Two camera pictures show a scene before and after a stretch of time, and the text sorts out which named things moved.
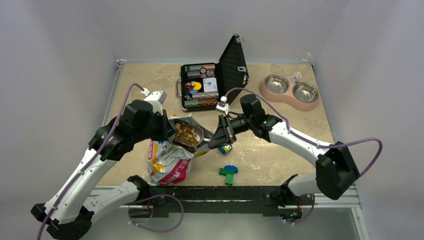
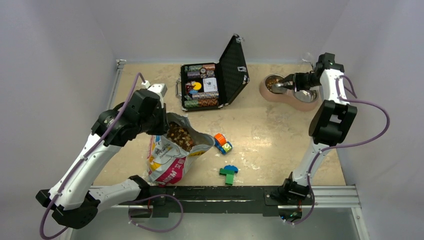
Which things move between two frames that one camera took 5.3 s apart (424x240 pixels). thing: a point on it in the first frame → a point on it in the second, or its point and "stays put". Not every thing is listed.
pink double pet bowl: (302, 96) stays put
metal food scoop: (192, 135) → (277, 87)
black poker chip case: (201, 85) stays put
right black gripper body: (228, 129) → (304, 81)
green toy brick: (229, 174) stays put
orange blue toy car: (224, 149) stays put
